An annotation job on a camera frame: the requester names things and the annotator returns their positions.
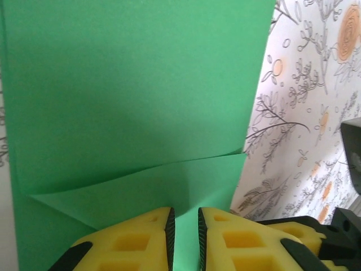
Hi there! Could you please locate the floral patterned table cover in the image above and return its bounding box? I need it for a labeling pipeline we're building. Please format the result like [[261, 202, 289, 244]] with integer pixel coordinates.
[[0, 0, 361, 271]]

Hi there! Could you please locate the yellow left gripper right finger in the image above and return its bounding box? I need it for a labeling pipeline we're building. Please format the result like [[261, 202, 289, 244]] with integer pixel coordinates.
[[198, 207, 336, 271]]

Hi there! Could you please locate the green paper sheet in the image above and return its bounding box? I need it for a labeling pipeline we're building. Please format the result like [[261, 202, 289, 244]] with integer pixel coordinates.
[[0, 0, 276, 271]]

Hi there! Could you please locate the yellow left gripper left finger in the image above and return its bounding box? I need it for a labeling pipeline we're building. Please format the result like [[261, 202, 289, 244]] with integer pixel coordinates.
[[46, 207, 176, 271]]

